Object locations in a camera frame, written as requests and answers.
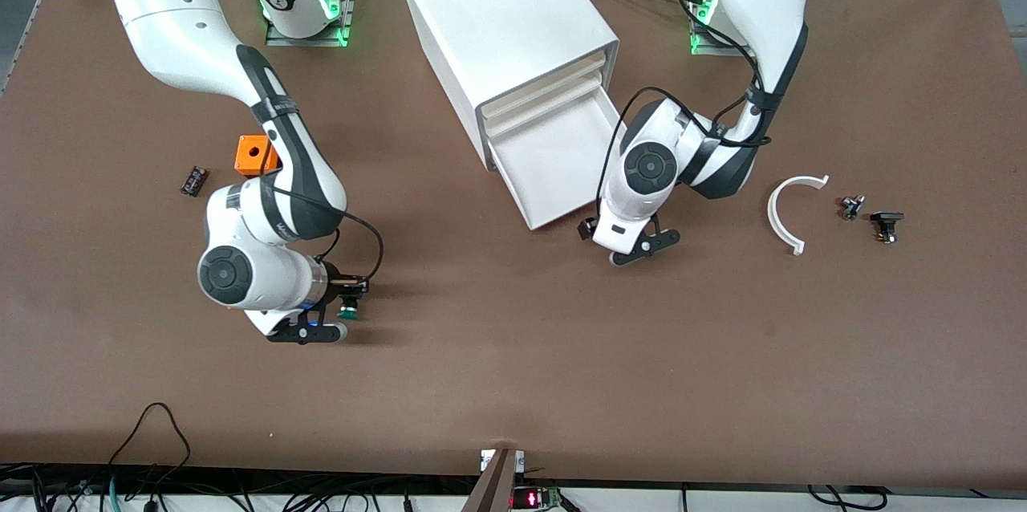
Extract deep white cabinet drawer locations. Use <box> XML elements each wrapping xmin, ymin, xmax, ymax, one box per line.
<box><xmin>489</xmin><ymin>85</ymin><xmax>625</xmax><ymax>232</ymax></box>

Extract shallow white cabinet drawer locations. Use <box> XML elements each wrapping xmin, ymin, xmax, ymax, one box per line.
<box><xmin>481</xmin><ymin>51</ymin><xmax>605</xmax><ymax>116</ymax></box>
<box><xmin>483</xmin><ymin>71</ymin><xmax>603</xmax><ymax>137</ymax></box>

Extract white drawer cabinet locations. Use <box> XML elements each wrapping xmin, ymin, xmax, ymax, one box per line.
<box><xmin>396</xmin><ymin>0</ymin><xmax>620</xmax><ymax>173</ymax></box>

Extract white curved plastic arc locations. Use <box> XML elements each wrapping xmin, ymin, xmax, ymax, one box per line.
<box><xmin>767</xmin><ymin>175</ymin><xmax>830</xmax><ymax>256</ymax></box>

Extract small red-lit device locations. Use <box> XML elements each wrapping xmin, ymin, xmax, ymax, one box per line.
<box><xmin>512</xmin><ymin>486</ymin><xmax>562</xmax><ymax>511</ymax></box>

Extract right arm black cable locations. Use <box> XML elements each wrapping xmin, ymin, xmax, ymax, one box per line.
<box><xmin>265</xmin><ymin>183</ymin><xmax>385</xmax><ymax>285</ymax></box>

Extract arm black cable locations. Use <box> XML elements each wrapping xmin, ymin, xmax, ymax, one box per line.
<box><xmin>265</xmin><ymin>183</ymin><xmax>385</xmax><ymax>285</ymax></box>
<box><xmin>598</xmin><ymin>0</ymin><xmax>776</xmax><ymax>201</ymax></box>

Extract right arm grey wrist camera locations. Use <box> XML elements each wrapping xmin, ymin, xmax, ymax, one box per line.
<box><xmin>265</xmin><ymin>318</ymin><xmax>350</xmax><ymax>346</ymax></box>

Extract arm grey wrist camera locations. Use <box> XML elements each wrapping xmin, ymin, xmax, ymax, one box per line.
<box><xmin>265</xmin><ymin>318</ymin><xmax>350</xmax><ymax>346</ymax></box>
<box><xmin>608</xmin><ymin>215</ymin><xmax>681</xmax><ymax>267</ymax></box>

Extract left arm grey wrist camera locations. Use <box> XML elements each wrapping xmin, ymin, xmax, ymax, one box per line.
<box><xmin>608</xmin><ymin>215</ymin><xmax>681</xmax><ymax>267</ymax></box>

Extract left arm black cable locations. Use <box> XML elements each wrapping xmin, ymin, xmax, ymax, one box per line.
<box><xmin>598</xmin><ymin>0</ymin><xmax>776</xmax><ymax>201</ymax></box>

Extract orange button enclosure box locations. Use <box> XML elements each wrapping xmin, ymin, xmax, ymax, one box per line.
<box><xmin>234</xmin><ymin>135</ymin><xmax>281</xmax><ymax>179</ymax></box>

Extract thin black looped cable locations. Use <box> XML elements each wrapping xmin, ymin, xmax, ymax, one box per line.
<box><xmin>108</xmin><ymin>402</ymin><xmax>192</xmax><ymax>469</ymax></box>

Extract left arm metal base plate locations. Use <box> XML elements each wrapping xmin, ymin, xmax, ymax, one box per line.
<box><xmin>688</xmin><ymin>0</ymin><xmax>743</xmax><ymax>58</ymax></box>

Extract black cable bundle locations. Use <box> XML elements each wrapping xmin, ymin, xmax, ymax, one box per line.
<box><xmin>0</xmin><ymin>462</ymin><xmax>482</xmax><ymax>512</ymax></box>

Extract white mount bracket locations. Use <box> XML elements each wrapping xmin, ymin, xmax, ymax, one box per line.
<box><xmin>480</xmin><ymin>449</ymin><xmax>526</xmax><ymax>473</ymax></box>

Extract grey camera mount bar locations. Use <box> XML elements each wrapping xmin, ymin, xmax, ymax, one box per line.
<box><xmin>461</xmin><ymin>448</ymin><xmax>518</xmax><ymax>512</ymax></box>

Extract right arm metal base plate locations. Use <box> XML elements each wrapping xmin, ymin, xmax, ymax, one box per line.
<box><xmin>265</xmin><ymin>0</ymin><xmax>359</xmax><ymax>47</ymax></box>

